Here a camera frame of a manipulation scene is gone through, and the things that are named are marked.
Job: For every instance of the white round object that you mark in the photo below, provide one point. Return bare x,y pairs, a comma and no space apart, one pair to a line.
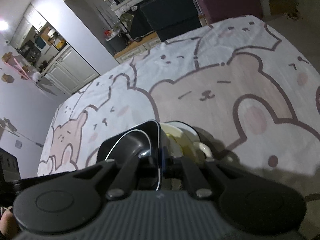
36,76

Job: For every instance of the teal bag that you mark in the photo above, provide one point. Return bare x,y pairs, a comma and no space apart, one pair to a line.
40,43

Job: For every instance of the white kitchen cabinet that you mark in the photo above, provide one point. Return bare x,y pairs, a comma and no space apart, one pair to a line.
72,72

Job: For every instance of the dark blue chair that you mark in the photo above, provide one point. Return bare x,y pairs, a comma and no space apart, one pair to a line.
172,12

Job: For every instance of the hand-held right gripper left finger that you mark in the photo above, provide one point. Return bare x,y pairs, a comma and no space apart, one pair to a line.
130,172

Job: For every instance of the rectangular steel container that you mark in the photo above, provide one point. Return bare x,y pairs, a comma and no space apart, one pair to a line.
125,147

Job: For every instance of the black bin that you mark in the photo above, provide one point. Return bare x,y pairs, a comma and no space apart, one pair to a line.
117,45

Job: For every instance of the bear print tablecloth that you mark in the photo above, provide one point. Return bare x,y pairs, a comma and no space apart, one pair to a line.
212,67

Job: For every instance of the yellow container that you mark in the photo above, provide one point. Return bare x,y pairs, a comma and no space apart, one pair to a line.
60,44

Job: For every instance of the ceiling light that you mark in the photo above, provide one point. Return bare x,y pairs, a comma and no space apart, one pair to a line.
2,25

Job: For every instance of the maroon chair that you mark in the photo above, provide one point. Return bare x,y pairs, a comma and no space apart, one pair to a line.
227,0

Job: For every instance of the cardboard box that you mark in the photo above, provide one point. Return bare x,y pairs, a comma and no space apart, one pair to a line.
282,5

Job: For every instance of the large cream bowl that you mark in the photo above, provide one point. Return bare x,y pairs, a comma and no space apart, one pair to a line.
190,147

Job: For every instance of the low white wood-top cabinet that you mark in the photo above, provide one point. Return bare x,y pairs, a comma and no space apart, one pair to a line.
135,53

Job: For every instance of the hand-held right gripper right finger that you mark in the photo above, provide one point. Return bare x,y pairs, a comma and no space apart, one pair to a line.
163,158

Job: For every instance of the person's left hand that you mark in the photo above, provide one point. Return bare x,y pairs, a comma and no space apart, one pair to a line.
8,226

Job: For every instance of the pink wall shelf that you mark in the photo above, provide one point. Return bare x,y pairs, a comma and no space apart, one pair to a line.
17,65

